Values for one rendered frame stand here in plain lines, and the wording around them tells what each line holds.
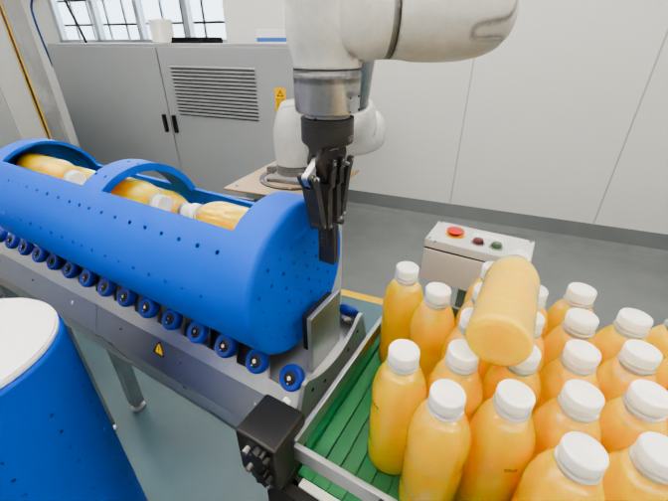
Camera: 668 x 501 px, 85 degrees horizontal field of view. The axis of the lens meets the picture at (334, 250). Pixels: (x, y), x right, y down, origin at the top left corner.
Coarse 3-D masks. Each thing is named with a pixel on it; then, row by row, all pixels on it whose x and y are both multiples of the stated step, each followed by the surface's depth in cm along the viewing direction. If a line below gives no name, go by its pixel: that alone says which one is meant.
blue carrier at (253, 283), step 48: (48, 144) 100; (0, 192) 85; (48, 192) 77; (96, 192) 71; (192, 192) 91; (288, 192) 64; (48, 240) 80; (96, 240) 69; (144, 240) 63; (192, 240) 58; (240, 240) 55; (288, 240) 59; (144, 288) 67; (192, 288) 58; (240, 288) 53; (288, 288) 62; (240, 336) 58; (288, 336) 66
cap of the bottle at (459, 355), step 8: (448, 344) 47; (456, 344) 47; (464, 344) 47; (448, 352) 46; (456, 352) 46; (464, 352) 46; (472, 352) 46; (448, 360) 47; (456, 360) 45; (464, 360) 45; (472, 360) 45; (456, 368) 46; (464, 368) 45; (472, 368) 46
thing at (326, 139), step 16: (304, 128) 50; (320, 128) 48; (336, 128) 49; (352, 128) 51; (320, 144) 50; (336, 144) 50; (320, 160) 50; (336, 160) 54; (320, 176) 53; (336, 176) 56
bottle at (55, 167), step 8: (32, 152) 96; (24, 160) 93; (32, 160) 92; (40, 160) 90; (48, 160) 90; (56, 160) 89; (64, 160) 91; (32, 168) 91; (40, 168) 89; (48, 168) 88; (56, 168) 88; (64, 168) 88; (72, 168) 90; (56, 176) 88; (64, 176) 87
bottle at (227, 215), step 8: (200, 208) 67; (208, 208) 65; (216, 208) 64; (224, 208) 64; (232, 208) 64; (240, 208) 64; (248, 208) 64; (200, 216) 66; (208, 216) 64; (216, 216) 64; (224, 216) 63; (232, 216) 62; (240, 216) 62; (216, 224) 63; (224, 224) 62; (232, 224) 62
